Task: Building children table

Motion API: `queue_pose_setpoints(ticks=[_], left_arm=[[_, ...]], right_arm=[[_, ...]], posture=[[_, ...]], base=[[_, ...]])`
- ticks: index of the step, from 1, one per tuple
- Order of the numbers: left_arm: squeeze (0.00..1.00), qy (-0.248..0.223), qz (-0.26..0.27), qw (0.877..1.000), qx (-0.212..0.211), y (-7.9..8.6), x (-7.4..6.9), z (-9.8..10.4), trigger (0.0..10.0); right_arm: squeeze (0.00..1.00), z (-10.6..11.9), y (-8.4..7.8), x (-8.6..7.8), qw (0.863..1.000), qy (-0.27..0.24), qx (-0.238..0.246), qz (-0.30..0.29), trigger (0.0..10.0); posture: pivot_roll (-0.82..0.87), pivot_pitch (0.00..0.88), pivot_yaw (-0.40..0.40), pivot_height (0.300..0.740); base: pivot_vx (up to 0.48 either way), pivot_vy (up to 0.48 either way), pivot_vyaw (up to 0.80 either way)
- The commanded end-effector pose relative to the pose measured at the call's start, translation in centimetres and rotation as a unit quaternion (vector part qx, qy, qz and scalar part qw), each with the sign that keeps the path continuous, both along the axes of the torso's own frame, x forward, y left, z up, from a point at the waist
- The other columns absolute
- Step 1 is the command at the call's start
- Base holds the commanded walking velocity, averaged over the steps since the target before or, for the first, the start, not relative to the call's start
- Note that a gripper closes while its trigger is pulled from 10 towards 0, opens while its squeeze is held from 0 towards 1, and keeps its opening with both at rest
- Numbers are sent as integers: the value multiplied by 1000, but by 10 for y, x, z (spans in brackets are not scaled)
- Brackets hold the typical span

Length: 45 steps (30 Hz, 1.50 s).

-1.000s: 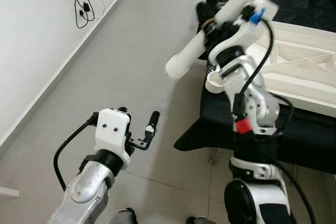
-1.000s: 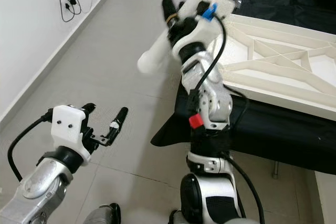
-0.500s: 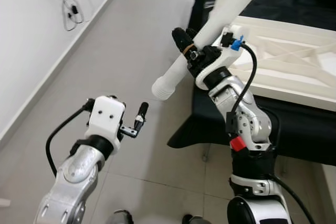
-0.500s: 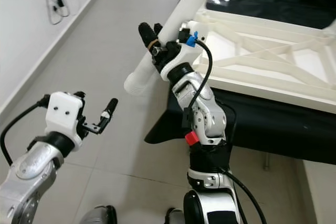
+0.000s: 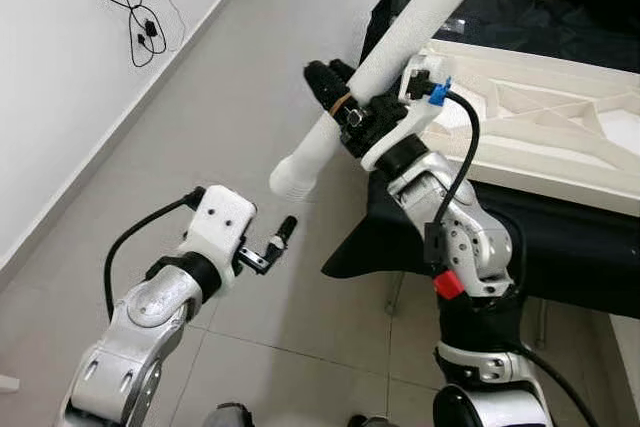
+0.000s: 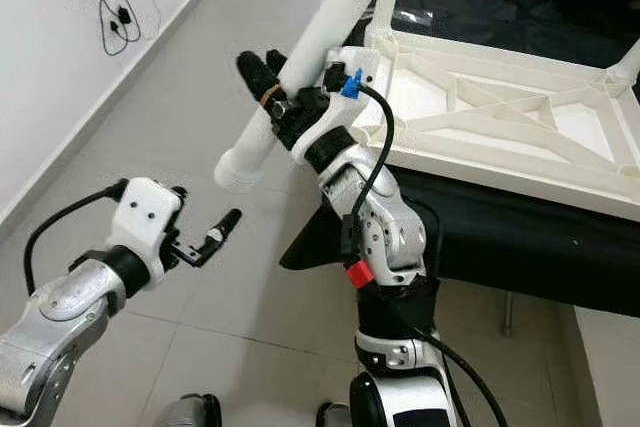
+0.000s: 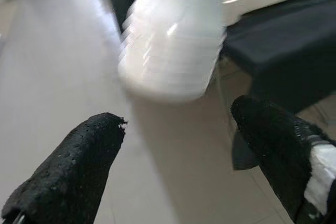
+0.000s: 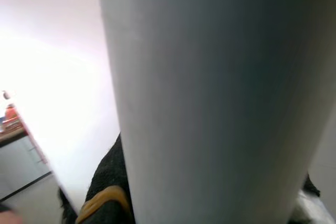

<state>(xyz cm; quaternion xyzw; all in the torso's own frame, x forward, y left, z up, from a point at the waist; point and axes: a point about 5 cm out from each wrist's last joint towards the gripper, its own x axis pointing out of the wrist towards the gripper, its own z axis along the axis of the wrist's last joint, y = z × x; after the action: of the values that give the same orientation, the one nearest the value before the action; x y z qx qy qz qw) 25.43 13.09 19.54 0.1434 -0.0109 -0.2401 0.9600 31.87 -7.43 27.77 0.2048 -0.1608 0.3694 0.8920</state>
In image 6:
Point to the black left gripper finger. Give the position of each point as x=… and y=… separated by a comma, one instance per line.
x=222, y=227
x=175, y=191

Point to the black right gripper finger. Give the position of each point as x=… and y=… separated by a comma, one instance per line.
x=257, y=75
x=278, y=59

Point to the white plastic children table top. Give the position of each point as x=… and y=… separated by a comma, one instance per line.
x=510, y=117

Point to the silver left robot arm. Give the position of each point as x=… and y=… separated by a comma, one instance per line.
x=70, y=317

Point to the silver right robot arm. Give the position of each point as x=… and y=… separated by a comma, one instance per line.
x=380, y=227

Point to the clear tape strip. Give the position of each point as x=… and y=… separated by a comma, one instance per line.
x=418, y=17

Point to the black left robot foot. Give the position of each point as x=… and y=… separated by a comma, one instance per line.
x=185, y=412

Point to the black robot foot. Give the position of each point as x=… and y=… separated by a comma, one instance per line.
x=332, y=415
x=185, y=412

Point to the black right robot foot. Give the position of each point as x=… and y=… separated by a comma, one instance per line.
x=332, y=415

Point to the black tablecloth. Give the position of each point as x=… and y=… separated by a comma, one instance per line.
x=510, y=247

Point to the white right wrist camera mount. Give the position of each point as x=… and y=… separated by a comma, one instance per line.
x=335, y=117

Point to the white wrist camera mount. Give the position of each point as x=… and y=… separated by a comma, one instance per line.
x=145, y=222
x=335, y=117

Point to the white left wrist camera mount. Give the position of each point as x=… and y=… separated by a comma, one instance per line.
x=145, y=222

